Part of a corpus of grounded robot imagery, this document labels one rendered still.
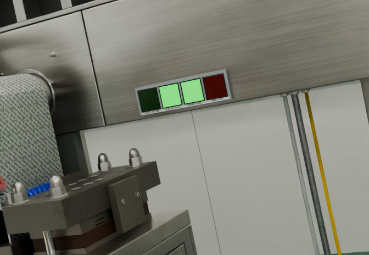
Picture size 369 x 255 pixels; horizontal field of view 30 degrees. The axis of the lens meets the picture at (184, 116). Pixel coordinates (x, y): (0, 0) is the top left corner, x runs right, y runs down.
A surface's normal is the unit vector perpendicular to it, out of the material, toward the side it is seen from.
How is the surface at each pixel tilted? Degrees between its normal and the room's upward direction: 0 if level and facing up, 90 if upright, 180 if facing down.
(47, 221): 90
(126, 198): 90
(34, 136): 90
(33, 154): 90
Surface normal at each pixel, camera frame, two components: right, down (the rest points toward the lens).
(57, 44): -0.44, 0.15
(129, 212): 0.88, -0.15
